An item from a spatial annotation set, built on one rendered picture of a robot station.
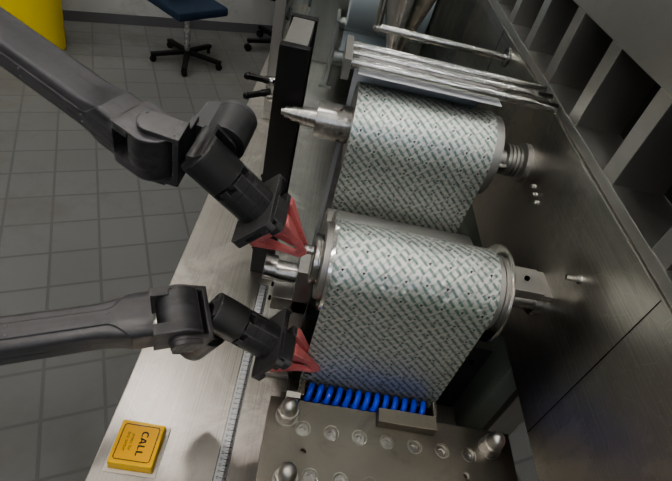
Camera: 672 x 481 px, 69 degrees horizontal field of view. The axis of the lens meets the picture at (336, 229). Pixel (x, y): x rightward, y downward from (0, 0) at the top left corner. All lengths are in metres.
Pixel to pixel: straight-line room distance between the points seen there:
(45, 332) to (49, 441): 1.32
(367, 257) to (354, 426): 0.29
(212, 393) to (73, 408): 1.11
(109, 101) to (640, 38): 0.66
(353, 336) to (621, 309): 0.35
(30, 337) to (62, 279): 1.71
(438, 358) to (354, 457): 0.19
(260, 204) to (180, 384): 0.46
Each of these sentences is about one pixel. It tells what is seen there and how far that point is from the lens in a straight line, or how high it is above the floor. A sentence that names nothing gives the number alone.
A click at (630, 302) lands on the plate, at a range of 0.64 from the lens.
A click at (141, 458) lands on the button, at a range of 0.90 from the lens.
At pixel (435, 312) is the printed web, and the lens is 0.70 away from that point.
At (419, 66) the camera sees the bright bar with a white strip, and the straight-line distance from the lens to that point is 0.84.
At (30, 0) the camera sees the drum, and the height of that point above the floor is 0.39.
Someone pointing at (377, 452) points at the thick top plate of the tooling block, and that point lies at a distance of 0.82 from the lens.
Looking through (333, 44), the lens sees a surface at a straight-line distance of 1.57.
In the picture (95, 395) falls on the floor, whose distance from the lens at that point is 2.03.
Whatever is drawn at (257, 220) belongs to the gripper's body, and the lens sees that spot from 0.62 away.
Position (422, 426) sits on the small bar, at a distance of 0.84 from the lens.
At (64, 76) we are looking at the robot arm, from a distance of 0.70.
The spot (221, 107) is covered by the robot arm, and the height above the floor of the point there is 1.42.
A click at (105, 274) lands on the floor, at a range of 2.37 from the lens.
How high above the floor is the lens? 1.75
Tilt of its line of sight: 41 degrees down
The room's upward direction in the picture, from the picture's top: 16 degrees clockwise
